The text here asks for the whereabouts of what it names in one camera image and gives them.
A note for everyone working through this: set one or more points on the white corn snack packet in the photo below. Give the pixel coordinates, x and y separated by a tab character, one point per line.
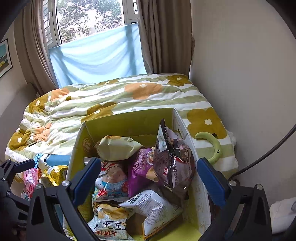
111	228

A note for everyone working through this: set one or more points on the framed landscape picture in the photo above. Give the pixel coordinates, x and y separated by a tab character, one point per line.
4	58

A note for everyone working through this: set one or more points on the green curved neck fan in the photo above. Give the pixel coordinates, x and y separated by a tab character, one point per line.
214	148

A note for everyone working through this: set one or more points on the white shrimp snack packet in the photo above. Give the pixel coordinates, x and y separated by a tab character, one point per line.
111	180

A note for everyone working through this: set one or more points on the light blue window cloth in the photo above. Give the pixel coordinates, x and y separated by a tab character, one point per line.
97	60

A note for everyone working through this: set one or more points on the white cloth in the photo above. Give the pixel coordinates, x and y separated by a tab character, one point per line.
283	210

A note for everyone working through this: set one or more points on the cream orange bread packet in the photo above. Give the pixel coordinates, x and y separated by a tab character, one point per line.
115	147

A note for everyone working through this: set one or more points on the white framed window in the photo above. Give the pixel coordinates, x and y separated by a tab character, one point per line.
90	18

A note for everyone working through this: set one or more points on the dark brown snack packet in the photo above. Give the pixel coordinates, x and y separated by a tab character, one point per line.
175	162

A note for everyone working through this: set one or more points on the white text-covered snack packet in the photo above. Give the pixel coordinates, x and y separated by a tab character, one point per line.
152	208

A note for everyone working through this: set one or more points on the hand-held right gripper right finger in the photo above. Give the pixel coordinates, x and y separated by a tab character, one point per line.
211	183

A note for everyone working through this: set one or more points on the gold black snack packet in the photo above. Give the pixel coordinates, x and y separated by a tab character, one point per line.
55	175

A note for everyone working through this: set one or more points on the brown curtain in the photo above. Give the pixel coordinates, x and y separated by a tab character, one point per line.
164	37
37	46

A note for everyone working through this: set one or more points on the pink snack packet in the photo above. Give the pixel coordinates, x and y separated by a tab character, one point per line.
30	180

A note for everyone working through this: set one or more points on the green cardboard box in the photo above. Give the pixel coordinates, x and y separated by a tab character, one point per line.
138	125

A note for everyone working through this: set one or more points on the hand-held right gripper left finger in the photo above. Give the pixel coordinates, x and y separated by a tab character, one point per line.
86	183

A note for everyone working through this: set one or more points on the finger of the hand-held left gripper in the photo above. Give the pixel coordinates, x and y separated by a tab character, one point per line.
16	169

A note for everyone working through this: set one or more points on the purple potato chip packet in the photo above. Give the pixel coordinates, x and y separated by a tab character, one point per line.
140	173

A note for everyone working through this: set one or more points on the floral striped blanket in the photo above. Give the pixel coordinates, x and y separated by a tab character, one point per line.
129	95

